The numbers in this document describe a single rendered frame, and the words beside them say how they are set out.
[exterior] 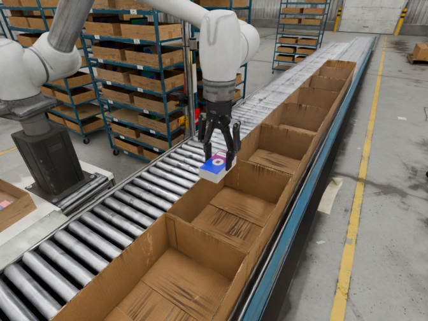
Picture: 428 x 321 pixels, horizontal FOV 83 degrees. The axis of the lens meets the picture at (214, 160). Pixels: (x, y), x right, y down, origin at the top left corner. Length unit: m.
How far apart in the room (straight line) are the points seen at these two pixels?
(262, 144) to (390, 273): 1.36
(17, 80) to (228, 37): 0.94
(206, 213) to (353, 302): 1.28
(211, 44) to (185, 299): 0.69
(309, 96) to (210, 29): 1.52
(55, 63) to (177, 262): 1.01
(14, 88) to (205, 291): 1.08
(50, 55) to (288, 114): 1.34
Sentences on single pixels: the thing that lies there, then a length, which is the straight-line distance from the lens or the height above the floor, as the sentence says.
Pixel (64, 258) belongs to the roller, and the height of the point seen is 0.75.
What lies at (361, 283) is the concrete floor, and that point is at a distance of 2.10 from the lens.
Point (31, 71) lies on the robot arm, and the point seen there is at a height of 1.35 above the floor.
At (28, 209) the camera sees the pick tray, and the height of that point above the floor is 0.77.
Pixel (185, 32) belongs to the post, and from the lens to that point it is 1.63.
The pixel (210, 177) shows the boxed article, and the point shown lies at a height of 1.14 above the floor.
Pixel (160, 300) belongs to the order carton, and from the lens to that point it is 0.82.
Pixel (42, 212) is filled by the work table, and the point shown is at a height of 0.75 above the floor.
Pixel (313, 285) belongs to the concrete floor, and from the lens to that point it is 1.95.
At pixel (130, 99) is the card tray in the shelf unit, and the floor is 0.78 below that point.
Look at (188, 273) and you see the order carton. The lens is 0.84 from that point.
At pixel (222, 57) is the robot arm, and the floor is 1.49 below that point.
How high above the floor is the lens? 1.61
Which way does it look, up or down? 34 degrees down
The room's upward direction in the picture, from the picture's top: straight up
